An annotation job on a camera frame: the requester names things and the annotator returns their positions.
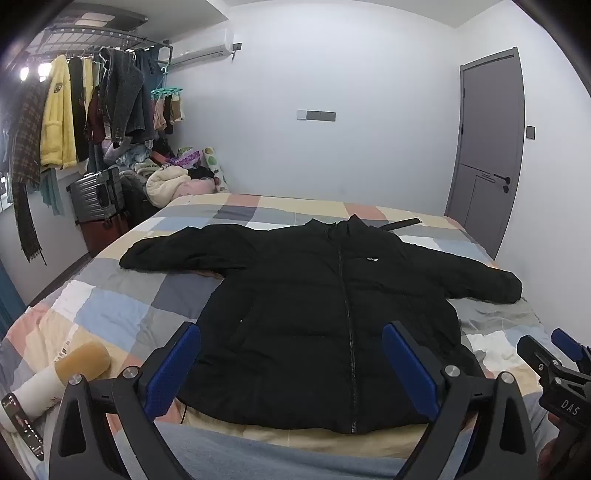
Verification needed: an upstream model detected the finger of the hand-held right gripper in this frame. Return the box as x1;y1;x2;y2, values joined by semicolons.
516;335;565;398
551;328;591;376

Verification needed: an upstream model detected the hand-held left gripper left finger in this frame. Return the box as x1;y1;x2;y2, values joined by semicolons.
47;322;202;480

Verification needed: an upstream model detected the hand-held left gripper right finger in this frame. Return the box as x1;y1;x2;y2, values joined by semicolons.
381;320;541;480

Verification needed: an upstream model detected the black puffer jacket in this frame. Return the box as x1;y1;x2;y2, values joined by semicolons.
119;213;523;435

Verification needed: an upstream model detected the metal ceiling clothes rack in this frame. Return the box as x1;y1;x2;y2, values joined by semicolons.
25;24;174;68

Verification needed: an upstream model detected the person's right hand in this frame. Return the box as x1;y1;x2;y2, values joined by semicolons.
539;438;562;480

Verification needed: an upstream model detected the checkered patchwork bed sheet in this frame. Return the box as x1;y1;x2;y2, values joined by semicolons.
0;191;560;480

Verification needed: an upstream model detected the red-brown suitcase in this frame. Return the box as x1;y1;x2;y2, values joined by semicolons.
78;213;131;256

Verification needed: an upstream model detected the black smartphone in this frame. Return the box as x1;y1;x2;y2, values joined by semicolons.
1;392;45;462

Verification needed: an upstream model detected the black suitcase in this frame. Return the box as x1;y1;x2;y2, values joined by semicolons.
121;175;161;228

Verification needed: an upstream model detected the blue curtain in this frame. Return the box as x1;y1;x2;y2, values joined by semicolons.
0;257;27;335

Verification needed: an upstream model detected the cream fleece blanket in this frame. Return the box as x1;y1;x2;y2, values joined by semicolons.
145;165;190;209

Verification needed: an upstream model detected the pink blanket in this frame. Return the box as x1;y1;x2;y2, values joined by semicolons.
177;178;218;200

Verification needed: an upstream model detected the grey ribbed suitcase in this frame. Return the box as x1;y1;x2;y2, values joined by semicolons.
68;167;128;228

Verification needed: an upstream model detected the white dotted pillow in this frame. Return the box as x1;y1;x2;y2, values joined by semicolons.
202;146;230;195

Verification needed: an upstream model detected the purple patterned bag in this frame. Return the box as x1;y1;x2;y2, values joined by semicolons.
167;150;202;168

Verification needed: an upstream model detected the teal towel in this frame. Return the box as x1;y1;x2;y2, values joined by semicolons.
39;167;66;216

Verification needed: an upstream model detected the grey door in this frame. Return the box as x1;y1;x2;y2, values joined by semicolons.
444;47;527;260

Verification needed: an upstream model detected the dark plaid scarf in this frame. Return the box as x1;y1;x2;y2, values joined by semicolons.
8;78;51;265

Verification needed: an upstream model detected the teal clip sock hanger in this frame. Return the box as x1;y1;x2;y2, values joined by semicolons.
150;86;186;136

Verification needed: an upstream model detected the dark grey denim jacket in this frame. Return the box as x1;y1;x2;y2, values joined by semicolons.
99;46;156;145

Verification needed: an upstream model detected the yellow fleece robe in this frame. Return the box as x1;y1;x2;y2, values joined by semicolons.
40;54;78;169

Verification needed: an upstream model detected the black hanging garment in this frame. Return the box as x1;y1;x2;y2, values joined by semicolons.
68;55;90;163

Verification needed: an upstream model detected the white air conditioner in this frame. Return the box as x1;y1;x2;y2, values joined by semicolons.
167;28;234;66

